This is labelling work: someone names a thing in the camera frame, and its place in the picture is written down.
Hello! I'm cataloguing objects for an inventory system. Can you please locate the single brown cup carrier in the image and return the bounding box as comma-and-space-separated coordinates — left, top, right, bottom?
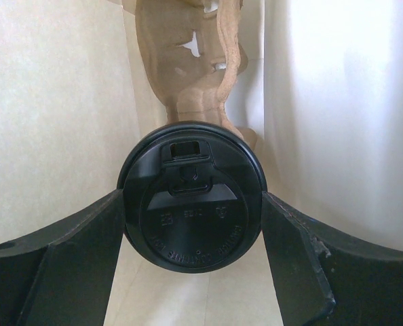
135, 1, 257, 149

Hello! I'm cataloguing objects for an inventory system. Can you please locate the brown paper bag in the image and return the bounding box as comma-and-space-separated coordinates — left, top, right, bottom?
0, 1, 403, 325

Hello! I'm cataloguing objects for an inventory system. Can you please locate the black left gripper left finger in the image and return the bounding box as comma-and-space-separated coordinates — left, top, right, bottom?
0, 190, 124, 325

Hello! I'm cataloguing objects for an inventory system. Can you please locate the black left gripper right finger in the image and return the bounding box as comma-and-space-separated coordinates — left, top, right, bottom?
262, 192, 403, 325

